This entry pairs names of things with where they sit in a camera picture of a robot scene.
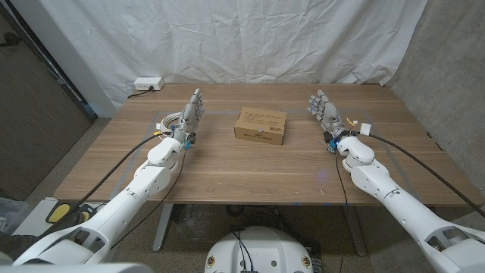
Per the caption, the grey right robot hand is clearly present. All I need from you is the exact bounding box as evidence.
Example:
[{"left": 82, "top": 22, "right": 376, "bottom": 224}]
[{"left": 307, "top": 89, "right": 350, "bottom": 143}]

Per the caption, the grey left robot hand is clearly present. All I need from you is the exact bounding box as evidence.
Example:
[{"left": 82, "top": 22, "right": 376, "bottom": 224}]
[{"left": 171, "top": 88, "right": 205, "bottom": 142}]

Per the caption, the cardboard packing box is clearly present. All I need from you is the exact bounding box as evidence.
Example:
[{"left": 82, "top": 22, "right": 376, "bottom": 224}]
[{"left": 233, "top": 106, "right": 288, "bottom": 146}]

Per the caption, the white power strip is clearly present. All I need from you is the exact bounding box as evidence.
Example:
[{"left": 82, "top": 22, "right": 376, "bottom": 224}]
[{"left": 133, "top": 77, "right": 165, "bottom": 92}]

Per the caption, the white backdrop cloth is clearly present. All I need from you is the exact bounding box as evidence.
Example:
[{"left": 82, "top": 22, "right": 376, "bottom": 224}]
[{"left": 37, "top": 0, "right": 429, "bottom": 118}]

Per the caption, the grey table leg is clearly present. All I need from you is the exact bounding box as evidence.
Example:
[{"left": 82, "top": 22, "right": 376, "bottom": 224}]
[
  {"left": 343, "top": 206, "right": 368, "bottom": 257},
  {"left": 152, "top": 203, "right": 174, "bottom": 253}
]

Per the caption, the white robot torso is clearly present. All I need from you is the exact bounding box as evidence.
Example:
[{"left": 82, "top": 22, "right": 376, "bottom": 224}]
[{"left": 204, "top": 226, "right": 314, "bottom": 273}]

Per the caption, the clear plastic bin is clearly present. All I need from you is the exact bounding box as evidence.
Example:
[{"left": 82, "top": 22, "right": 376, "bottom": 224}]
[{"left": 0, "top": 196, "right": 30, "bottom": 234}]

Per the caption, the coiled white cable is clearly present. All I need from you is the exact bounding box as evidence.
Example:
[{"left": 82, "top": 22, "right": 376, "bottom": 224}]
[{"left": 159, "top": 111, "right": 185, "bottom": 134}]

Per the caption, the black power strip cord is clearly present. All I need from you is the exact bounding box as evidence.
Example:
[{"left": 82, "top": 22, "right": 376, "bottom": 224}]
[{"left": 127, "top": 86, "right": 155, "bottom": 99}]

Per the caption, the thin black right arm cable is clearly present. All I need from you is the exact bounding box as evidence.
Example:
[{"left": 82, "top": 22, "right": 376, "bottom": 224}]
[{"left": 333, "top": 150, "right": 349, "bottom": 273}]

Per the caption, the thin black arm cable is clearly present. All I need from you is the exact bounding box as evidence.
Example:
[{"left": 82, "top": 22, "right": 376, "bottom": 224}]
[
  {"left": 110, "top": 150, "right": 187, "bottom": 250},
  {"left": 333, "top": 150, "right": 349, "bottom": 273}
]

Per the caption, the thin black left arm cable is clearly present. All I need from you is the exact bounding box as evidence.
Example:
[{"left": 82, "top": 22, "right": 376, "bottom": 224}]
[{"left": 110, "top": 150, "right": 187, "bottom": 250}]

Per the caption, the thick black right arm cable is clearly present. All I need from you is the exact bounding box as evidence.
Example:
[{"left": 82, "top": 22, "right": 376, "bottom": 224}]
[{"left": 367, "top": 132, "right": 485, "bottom": 219}]

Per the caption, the black torso cable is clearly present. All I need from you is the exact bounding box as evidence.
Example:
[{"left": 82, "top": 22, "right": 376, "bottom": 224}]
[{"left": 231, "top": 230, "right": 254, "bottom": 272}]

